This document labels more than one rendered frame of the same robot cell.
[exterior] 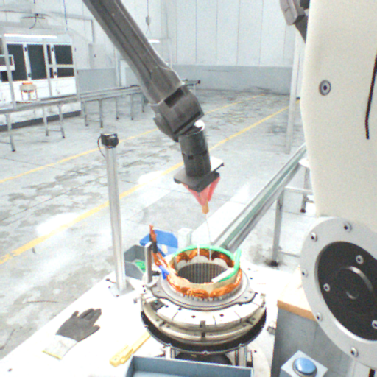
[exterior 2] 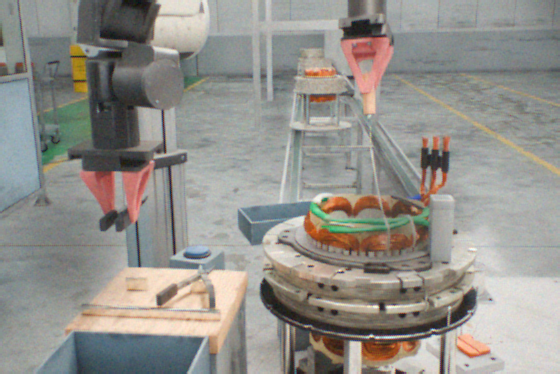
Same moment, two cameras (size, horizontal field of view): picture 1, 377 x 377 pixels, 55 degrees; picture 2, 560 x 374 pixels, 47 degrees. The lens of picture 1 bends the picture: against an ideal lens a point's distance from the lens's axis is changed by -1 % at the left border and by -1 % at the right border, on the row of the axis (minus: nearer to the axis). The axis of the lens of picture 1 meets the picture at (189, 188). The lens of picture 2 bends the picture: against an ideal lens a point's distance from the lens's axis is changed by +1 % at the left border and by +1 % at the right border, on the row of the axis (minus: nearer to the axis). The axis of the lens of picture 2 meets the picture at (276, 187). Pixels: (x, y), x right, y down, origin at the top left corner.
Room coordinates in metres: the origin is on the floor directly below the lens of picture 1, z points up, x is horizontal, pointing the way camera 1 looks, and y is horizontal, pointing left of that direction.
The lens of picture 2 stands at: (1.56, -0.54, 1.42)
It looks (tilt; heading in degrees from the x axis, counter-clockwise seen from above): 15 degrees down; 155
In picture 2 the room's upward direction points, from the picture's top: 1 degrees counter-clockwise
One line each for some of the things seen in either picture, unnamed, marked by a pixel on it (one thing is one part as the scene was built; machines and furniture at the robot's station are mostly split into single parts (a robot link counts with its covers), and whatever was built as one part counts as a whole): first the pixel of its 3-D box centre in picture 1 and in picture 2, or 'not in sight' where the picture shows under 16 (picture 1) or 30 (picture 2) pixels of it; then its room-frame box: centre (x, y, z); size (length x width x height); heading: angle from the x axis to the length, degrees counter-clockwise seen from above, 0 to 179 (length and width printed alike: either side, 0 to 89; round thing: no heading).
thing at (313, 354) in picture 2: not in sight; (318, 354); (0.67, -0.06, 0.85); 0.06 x 0.04 x 0.05; 103
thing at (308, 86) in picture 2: not in sight; (320, 101); (-1.88, 1.35, 0.94); 0.39 x 0.39 x 0.30
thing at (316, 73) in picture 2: not in sight; (320, 84); (-1.88, 1.35, 1.05); 0.22 x 0.22 x 0.20
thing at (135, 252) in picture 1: (141, 263); not in sight; (1.31, 0.20, 0.82); 0.16 x 0.14 x 0.07; 62
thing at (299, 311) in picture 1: (324, 294); (165, 305); (0.79, -0.35, 1.05); 0.20 x 0.19 x 0.02; 148
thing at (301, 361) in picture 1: (305, 365); (197, 250); (0.57, -0.24, 1.04); 0.04 x 0.04 x 0.01
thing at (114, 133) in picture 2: not in sight; (115, 130); (0.78, -0.40, 1.29); 0.10 x 0.07 x 0.07; 59
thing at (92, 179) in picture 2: not in sight; (118, 186); (0.78, -0.40, 1.22); 0.07 x 0.07 x 0.09; 58
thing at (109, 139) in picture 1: (110, 140); not in sight; (1.17, 0.26, 1.37); 0.06 x 0.04 x 0.04; 38
